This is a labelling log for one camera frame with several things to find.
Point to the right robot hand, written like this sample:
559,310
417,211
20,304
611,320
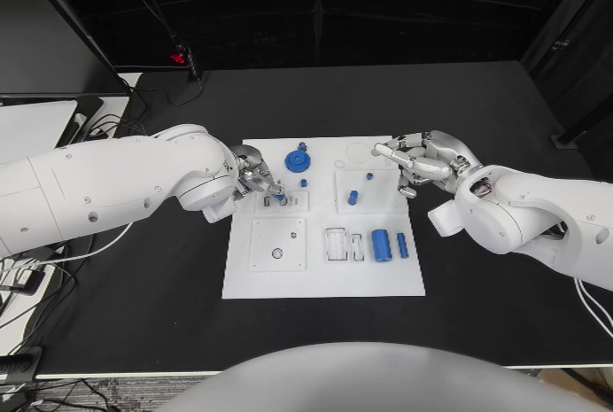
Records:
425,162

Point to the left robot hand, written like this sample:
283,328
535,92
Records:
255,177

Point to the blue plug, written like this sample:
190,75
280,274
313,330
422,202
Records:
280,197

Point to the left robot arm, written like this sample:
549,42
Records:
109,182

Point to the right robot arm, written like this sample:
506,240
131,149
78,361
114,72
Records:
526,212

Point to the white task board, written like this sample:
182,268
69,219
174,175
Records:
320,272

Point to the blue gear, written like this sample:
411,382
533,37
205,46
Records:
297,161

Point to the thin blue cylinder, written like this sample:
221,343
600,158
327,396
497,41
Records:
402,245

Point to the thick blue cylinder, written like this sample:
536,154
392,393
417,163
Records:
381,246

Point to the black monitor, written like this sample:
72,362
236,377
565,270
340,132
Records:
71,40

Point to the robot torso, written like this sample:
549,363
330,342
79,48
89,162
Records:
373,378

